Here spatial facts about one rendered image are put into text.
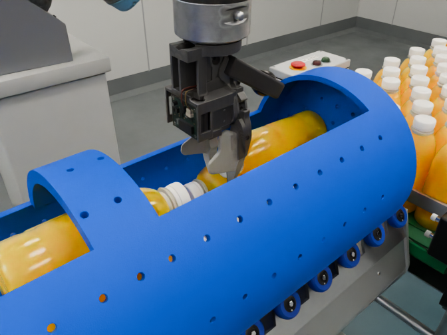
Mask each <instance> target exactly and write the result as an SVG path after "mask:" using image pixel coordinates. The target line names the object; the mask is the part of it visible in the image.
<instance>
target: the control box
mask: <svg viewBox="0 0 447 335"><path fill-rule="evenodd" d="M315 56H316V57H315ZM324 56H327V57H329V58H330V61H329V62H323V61H321V59H322V58H323V57H324ZM310 57H313V58H310ZM304 59H305V60H304ZM303 60H304V61H303ZM314 60H320V61H321V65H314V64H312V63H313V61H314ZM293 61H303V62H304V63H305V66H304V67H302V68H300V69H297V68H294V66H291V63H292V62H293ZM350 61H351V60H350V59H347V58H344V57H341V56H337V55H333V54H331V53H327V52H324V51H317V52H314V53H311V54H308V55H305V56H301V57H299V58H295V59H293V60H289V61H287V62H283V63H281V64H277V65H274V66H271V67H269V71H271V72H272V73H273V74H274V75H275V77H276V79H277V80H278V81H281V80H283V79H285V78H288V77H290V76H294V75H296V74H299V73H302V72H305V71H307V70H311V69H313V68H318V67H323V66H335V67H341V68H346V69H349V66H350Z"/></svg>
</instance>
